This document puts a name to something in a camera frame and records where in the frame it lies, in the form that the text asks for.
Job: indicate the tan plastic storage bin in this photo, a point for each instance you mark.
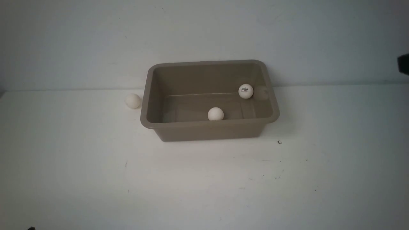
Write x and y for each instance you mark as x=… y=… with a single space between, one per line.
x=178 y=96

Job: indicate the white ping-pong ball with smudge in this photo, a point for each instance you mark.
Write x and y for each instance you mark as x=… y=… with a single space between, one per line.
x=215 y=114

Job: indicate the plain white ping-pong ball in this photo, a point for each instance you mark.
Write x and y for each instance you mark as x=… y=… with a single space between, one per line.
x=133 y=101

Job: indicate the white ping-pong ball with logo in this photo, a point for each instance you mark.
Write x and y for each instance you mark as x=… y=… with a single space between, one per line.
x=246 y=91

